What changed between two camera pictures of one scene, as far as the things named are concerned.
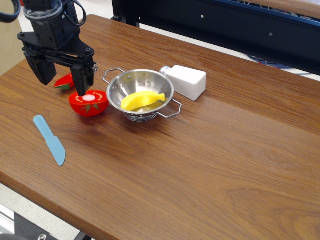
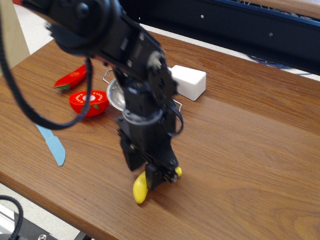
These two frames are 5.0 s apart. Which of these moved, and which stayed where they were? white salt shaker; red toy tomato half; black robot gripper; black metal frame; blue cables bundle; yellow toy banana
Moved: yellow toy banana; black robot gripper
Stayed: black metal frame; red toy tomato half; white salt shaker; blue cables bundle
